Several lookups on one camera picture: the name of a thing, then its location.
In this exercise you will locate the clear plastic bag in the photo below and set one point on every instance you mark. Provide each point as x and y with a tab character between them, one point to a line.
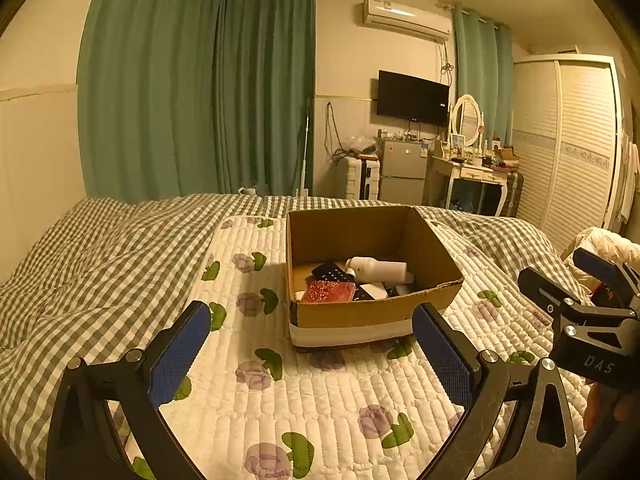
360	144

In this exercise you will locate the black wall television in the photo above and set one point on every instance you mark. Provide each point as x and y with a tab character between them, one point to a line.
412	97

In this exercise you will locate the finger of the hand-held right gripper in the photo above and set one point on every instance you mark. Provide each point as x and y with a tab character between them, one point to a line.
597	266
545	287

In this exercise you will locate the white hanging towel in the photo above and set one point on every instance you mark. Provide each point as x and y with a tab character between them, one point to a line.
630	175

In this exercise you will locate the white floral quilt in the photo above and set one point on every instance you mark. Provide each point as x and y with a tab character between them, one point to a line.
325	410

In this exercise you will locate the white mop stick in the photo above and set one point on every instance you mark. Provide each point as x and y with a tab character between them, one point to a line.
304	150

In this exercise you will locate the white plastic bottle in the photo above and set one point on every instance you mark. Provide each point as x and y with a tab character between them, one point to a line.
380	269

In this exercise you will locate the brown box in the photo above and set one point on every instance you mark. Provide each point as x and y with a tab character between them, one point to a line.
506	156

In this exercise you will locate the silver small fridge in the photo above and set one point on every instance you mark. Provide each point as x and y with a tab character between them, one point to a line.
402	172

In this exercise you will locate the white air conditioner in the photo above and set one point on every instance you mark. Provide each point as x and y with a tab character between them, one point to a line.
405	17

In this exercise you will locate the small black object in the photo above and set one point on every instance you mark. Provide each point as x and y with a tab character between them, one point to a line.
399	290

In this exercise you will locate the white puffer jacket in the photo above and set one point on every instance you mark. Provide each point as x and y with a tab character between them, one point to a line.
595	240

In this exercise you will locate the white oval mirror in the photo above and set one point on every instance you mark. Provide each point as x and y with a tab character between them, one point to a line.
467	117

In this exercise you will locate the teal curtain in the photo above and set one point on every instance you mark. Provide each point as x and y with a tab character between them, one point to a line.
480	70
265	90
150	85

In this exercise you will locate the cardboard box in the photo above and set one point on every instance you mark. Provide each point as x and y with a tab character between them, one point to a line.
350	330

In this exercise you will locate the black remote control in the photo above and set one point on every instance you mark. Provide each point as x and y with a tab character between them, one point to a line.
330	272

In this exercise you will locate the grey suitcase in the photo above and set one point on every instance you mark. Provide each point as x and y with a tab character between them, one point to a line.
512	195

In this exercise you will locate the small photo frame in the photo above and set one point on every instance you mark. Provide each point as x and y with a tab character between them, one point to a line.
457	141

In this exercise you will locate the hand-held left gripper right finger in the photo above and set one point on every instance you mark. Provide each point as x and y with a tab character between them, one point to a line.
445	360

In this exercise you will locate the grey checked blanket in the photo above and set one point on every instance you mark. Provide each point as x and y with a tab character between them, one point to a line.
100	260

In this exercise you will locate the white suitcase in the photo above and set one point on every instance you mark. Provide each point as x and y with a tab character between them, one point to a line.
357	177

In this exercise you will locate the white louvred wardrobe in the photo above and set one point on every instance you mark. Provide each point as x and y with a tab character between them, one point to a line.
570	150

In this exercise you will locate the red patterned pouch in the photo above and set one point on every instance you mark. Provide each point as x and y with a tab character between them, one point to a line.
327	291

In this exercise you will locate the white dressing table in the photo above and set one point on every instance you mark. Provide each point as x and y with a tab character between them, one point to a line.
470	174

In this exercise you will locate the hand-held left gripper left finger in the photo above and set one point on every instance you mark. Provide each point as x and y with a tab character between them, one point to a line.
180	355

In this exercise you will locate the small white floor object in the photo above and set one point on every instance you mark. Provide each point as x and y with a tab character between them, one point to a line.
246	191

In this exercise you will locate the person's right hand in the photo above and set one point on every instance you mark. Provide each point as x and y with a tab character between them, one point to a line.
602	405

